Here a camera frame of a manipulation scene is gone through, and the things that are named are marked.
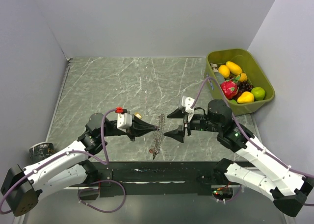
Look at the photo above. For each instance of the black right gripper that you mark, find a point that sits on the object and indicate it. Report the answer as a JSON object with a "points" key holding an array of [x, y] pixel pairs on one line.
{"points": [[177, 134]]}

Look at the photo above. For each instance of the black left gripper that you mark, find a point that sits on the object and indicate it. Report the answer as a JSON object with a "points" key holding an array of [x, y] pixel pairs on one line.
{"points": [[139, 127]]}

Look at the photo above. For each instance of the key with yellow tag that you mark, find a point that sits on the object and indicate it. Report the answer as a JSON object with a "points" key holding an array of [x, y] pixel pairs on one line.
{"points": [[138, 116]]}

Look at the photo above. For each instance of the round metal key organizer disc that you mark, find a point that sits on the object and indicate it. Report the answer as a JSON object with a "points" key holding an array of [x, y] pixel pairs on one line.
{"points": [[158, 134]]}

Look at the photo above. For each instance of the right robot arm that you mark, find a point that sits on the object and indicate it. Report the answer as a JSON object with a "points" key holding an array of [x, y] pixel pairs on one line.
{"points": [[286, 188]]}

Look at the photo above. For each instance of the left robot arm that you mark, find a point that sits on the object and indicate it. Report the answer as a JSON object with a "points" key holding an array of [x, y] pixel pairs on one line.
{"points": [[24, 187]]}

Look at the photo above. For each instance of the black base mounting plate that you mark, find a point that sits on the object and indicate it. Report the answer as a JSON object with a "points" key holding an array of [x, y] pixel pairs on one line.
{"points": [[157, 178]]}

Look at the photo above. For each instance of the red dragon fruit toy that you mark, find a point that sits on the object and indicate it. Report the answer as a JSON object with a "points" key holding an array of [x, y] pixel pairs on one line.
{"points": [[229, 88]]}

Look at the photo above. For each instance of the grey bottle in bin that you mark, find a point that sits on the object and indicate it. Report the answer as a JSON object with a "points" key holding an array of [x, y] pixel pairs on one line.
{"points": [[218, 75]]}

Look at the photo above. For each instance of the yellow lemon toy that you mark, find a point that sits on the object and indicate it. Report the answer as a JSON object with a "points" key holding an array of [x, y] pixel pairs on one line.
{"points": [[224, 71]]}

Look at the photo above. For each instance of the yellow mango toy lower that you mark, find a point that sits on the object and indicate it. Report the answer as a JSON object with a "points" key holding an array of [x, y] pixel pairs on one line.
{"points": [[245, 97]]}

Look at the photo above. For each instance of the yellow mango toy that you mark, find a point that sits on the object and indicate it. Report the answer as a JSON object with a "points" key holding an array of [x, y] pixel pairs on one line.
{"points": [[245, 97], [234, 68]]}

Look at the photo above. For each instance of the dark purple grapes toy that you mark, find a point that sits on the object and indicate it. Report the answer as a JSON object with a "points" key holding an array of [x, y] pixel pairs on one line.
{"points": [[244, 86]]}

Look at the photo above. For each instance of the olive green plastic bin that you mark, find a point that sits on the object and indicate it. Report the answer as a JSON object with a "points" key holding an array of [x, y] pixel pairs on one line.
{"points": [[251, 72]]}

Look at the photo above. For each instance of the yellow mango toy upper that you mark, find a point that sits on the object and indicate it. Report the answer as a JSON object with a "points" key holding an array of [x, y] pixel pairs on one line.
{"points": [[234, 68]]}

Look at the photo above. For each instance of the green lime toy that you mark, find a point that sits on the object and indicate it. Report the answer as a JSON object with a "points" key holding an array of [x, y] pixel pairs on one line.
{"points": [[258, 93]]}

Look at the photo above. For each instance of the black tape roll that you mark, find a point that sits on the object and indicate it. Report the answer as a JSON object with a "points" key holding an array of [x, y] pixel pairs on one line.
{"points": [[41, 151]]}

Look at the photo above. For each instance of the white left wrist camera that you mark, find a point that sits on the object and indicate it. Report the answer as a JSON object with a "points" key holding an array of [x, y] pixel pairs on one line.
{"points": [[124, 121]]}

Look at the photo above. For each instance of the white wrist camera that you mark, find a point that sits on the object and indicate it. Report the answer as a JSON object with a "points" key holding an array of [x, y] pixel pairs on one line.
{"points": [[124, 121], [185, 105]]}

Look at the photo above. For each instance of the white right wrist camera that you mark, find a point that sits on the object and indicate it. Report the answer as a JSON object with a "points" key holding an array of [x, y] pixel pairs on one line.
{"points": [[185, 105]]}

